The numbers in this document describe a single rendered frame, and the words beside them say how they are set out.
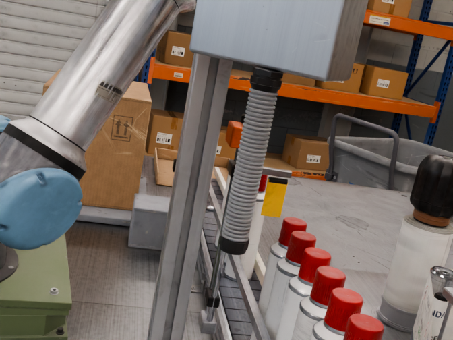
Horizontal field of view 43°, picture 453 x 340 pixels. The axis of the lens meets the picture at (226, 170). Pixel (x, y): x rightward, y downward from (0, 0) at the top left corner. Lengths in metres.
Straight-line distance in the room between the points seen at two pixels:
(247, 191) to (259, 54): 0.15
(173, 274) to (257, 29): 0.35
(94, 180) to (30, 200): 0.66
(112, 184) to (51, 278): 0.48
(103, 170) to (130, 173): 0.06
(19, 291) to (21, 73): 4.26
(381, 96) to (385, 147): 1.69
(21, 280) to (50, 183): 0.24
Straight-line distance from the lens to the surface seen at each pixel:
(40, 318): 0.90
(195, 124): 0.72
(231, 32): 0.65
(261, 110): 0.62
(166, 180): 1.75
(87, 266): 1.15
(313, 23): 0.62
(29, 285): 0.92
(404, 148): 3.88
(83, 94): 0.76
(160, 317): 0.82
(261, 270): 1.04
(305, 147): 5.10
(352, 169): 3.22
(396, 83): 5.43
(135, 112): 1.34
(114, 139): 1.35
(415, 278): 1.02
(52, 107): 0.77
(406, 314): 1.04
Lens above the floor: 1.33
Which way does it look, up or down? 14 degrees down
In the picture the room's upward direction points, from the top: 11 degrees clockwise
